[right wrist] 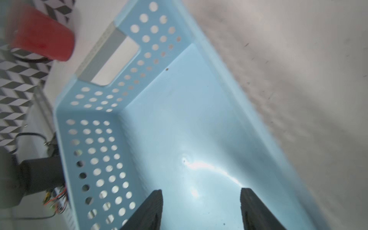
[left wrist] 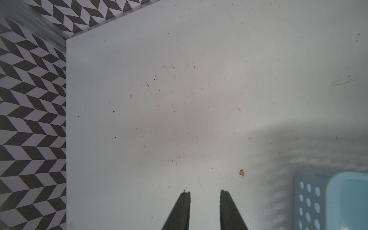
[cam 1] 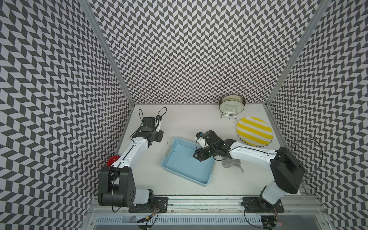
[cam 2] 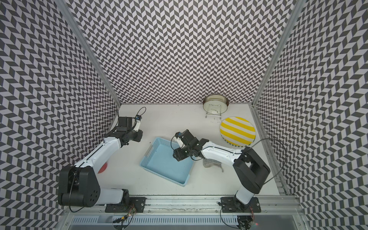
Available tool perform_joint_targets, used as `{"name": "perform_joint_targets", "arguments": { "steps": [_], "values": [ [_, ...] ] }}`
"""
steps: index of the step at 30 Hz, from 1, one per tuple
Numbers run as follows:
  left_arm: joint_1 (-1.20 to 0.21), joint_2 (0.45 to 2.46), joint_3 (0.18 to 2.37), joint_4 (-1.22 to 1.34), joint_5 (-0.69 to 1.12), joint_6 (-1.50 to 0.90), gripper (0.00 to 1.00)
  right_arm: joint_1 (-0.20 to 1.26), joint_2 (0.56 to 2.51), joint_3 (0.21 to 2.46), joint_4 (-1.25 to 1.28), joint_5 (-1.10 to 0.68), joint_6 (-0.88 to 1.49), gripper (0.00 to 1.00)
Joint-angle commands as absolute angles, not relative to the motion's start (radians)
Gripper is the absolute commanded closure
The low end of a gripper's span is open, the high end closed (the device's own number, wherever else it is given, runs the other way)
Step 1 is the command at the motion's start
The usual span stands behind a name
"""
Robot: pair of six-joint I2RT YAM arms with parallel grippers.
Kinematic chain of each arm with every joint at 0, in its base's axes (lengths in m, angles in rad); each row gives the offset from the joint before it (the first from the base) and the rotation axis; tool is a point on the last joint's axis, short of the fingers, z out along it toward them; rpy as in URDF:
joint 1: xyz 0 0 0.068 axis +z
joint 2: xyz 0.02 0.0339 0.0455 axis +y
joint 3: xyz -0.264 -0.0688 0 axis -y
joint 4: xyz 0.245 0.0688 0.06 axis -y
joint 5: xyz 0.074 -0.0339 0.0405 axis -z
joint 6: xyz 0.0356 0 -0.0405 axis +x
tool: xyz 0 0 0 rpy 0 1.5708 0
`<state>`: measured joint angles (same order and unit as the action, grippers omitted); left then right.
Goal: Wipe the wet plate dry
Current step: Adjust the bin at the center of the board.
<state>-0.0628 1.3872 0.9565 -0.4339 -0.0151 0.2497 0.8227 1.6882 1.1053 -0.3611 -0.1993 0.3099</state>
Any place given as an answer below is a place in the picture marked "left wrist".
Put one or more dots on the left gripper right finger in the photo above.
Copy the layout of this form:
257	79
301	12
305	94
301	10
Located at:
230	217

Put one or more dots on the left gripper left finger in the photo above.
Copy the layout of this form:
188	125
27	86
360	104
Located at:
179	216

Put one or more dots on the light blue plastic basket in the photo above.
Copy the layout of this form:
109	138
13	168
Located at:
330	202

